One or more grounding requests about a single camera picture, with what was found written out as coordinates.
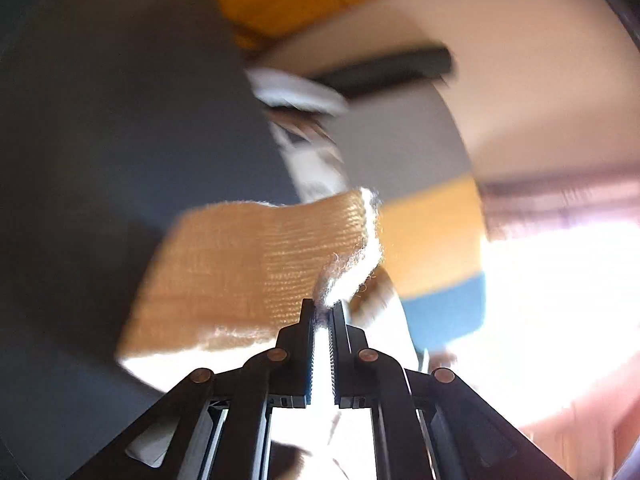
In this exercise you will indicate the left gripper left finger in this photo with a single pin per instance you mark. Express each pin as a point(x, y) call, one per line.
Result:
point(214, 426)

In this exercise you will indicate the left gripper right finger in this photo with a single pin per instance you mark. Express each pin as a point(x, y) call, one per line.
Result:
point(427, 426)

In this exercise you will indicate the cream knitted sweater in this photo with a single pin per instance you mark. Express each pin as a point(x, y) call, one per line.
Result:
point(227, 277)

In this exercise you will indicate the pink curtain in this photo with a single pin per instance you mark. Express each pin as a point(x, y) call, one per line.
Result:
point(559, 201)

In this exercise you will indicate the geometric print pillow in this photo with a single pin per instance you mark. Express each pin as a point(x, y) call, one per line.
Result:
point(312, 159)

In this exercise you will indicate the grey yellow blue sofa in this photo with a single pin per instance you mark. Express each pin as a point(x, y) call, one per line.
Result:
point(398, 139)

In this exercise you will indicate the black leather ottoman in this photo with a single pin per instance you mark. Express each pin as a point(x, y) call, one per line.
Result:
point(116, 116)

